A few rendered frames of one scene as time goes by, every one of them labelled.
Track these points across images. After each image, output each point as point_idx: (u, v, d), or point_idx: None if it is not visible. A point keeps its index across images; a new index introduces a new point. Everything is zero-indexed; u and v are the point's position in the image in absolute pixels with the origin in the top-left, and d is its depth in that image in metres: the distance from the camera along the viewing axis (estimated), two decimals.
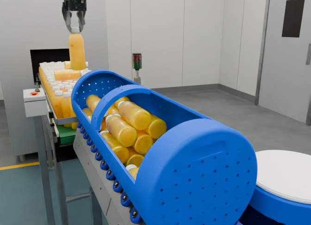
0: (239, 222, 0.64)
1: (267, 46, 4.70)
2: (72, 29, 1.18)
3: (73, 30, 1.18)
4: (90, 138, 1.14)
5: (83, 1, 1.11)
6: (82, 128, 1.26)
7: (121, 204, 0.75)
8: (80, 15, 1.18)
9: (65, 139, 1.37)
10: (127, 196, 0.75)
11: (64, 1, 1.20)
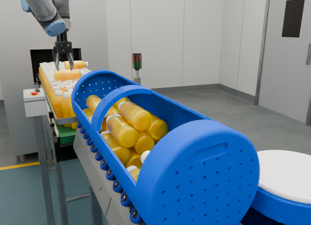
0: (239, 223, 0.64)
1: (267, 46, 4.70)
2: (143, 155, 0.69)
3: (145, 154, 0.69)
4: (90, 139, 1.13)
5: (69, 45, 1.32)
6: (82, 129, 1.26)
7: (121, 203, 0.76)
8: (69, 56, 1.39)
9: (65, 139, 1.37)
10: (127, 198, 0.75)
11: None
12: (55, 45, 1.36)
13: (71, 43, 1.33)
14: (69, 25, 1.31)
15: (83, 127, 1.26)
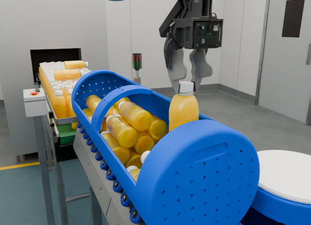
0: (239, 223, 0.64)
1: (267, 46, 4.70)
2: (143, 155, 0.69)
3: (145, 154, 0.69)
4: (90, 139, 1.13)
5: (217, 28, 0.51)
6: (82, 129, 1.26)
7: (121, 203, 0.76)
8: (198, 57, 0.57)
9: (65, 139, 1.37)
10: (127, 198, 0.75)
11: (161, 34, 0.62)
12: (171, 28, 0.55)
13: (219, 22, 0.51)
14: None
15: (83, 127, 1.26)
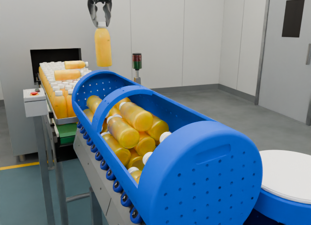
0: None
1: (267, 46, 4.70)
2: (145, 156, 0.68)
3: (147, 155, 0.68)
4: (90, 140, 1.13)
5: None
6: (81, 129, 1.26)
7: (120, 201, 0.76)
8: (106, 8, 1.13)
9: (65, 139, 1.37)
10: (126, 199, 0.74)
11: None
12: None
13: None
14: None
15: (83, 128, 1.26)
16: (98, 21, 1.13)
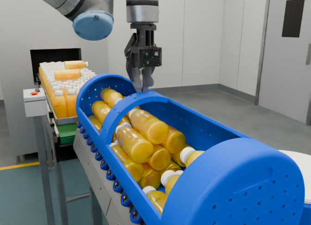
0: None
1: (267, 46, 4.70)
2: (164, 175, 0.59)
3: (166, 174, 0.59)
4: (90, 137, 1.14)
5: (158, 53, 0.75)
6: (80, 129, 1.27)
7: (126, 203, 0.74)
8: (146, 72, 0.82)
9: (65, 139, 1.37)
10: None
11: (125, 54, 0.86)
12: (129, 53, 0.79)
13: (159, 49, 0.76)
14: (158, 18, 0.75)
15: (81, 130, 1.26)
16: None
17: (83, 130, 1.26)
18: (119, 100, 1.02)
